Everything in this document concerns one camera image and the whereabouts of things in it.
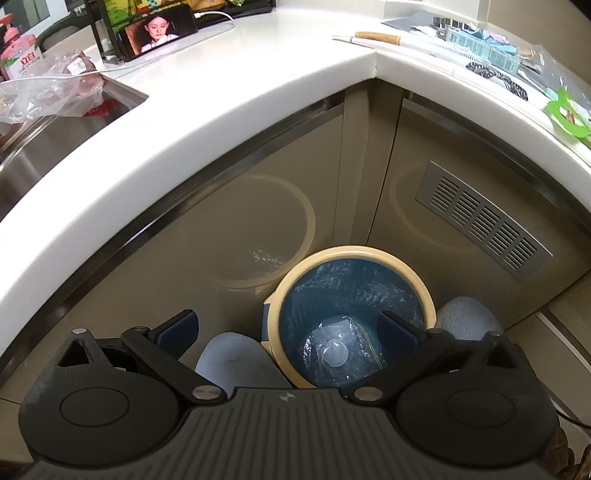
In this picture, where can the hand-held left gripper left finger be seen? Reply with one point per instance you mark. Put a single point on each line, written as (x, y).
(178, 333)

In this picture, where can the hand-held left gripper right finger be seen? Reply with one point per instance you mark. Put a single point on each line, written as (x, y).
(397, 338)

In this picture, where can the cream rimmed round trash bin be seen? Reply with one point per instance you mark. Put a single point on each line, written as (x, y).
(360, 252)

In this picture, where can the light blue fuzzy slipper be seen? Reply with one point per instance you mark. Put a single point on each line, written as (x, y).
(235, 362)
(466, 318)

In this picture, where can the clear zip bag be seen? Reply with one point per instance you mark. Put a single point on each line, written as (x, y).
(333, 353)

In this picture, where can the blue bin liner bag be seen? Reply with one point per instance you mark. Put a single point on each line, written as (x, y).
(323, 286)

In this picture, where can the vented beige cabinet door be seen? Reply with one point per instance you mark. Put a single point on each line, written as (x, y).
(406, 221)

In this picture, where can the grey metal vent grille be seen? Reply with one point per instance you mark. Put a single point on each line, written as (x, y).
(485, 221)

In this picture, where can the beige cabinet corner panel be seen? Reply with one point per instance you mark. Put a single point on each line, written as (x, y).
(355, 175)

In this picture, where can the stainless steel sink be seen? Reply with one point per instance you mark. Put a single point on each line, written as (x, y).
(55, 143)

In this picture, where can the clear bag of meat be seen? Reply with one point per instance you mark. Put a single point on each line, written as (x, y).
(55, 87)

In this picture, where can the black white striped cloth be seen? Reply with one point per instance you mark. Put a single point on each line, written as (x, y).
(501, 78)

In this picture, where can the teal and white box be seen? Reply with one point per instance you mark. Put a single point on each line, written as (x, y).
(485, 48)

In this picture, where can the black smartphone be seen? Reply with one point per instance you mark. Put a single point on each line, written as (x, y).
(157, 30)

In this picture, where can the large clear plastic bag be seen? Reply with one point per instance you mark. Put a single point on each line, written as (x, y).
(549, 64)

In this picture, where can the pink plastic bottle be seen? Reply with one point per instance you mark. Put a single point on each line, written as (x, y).
(21, 53)

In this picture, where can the yellow green packet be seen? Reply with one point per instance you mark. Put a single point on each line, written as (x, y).
(120, 7)

